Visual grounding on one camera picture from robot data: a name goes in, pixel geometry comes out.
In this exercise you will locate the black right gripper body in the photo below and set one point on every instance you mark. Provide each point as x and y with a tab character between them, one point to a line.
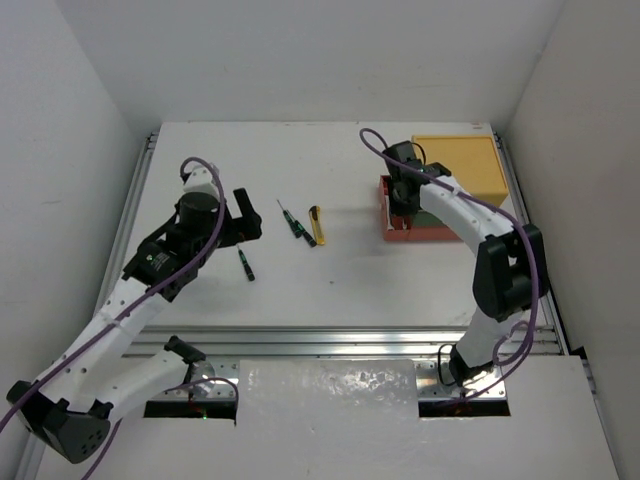
399	207

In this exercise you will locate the yellow top drawer box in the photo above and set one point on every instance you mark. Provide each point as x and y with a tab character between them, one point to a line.
473	160

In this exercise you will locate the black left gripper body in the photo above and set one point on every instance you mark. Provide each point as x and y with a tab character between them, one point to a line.
239	226

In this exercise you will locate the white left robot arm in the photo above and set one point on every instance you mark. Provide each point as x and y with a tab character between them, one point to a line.
73	404

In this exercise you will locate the aluminium frame rail front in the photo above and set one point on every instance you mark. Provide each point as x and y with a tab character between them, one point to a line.
311	342

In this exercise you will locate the green drawer box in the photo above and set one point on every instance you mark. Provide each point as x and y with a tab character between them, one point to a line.
424	219

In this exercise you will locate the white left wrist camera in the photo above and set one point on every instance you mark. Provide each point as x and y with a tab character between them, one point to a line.
200	180

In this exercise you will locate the red bottom drawer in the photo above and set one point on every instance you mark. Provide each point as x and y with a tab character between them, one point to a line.
396	228

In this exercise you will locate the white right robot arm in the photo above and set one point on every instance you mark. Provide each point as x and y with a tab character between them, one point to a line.
510	266

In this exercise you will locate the yellow utility knife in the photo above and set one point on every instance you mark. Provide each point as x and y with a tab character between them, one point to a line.
314	215

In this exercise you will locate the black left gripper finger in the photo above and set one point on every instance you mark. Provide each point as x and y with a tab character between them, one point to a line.
251	227
243	202

